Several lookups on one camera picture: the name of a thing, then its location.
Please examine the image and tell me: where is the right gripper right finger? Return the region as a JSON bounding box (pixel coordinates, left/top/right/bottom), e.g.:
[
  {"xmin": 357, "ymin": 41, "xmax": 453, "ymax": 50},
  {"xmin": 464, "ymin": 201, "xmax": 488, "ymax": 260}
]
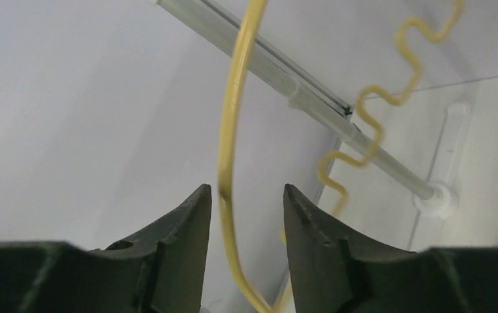
[{"xmin": 283, "ymin": 184, "xmax": 498, "ymax": 312}]

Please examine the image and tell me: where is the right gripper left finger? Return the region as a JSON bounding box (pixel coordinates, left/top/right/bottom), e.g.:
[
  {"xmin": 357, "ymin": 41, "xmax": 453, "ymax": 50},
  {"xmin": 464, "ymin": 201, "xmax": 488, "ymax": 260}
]
[{"xmin": 0, "ymin": 184, "xmax": 212, "ymax": 312}]

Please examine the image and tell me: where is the yellow wavy hanger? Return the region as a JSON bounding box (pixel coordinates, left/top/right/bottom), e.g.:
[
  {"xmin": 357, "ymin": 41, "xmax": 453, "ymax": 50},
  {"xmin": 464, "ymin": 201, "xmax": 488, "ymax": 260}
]
[{"xmin": 217, "ymin": 1, "xmax": 464, "ymax": 312}]

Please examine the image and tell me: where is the white clothes rack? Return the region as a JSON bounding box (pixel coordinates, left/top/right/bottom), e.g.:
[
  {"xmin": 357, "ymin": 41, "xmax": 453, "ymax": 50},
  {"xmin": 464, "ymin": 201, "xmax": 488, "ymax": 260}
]
[{"xmin": 157, "ymin": 1, "xmax": 471, "ymax": 249}]

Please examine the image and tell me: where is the aluminium frame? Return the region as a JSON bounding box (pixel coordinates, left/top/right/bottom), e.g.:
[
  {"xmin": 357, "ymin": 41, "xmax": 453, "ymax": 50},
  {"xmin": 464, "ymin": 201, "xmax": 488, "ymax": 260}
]
[{"xmin": 198, "ymin": 0, "xmax": 353, "ymax": 117}]

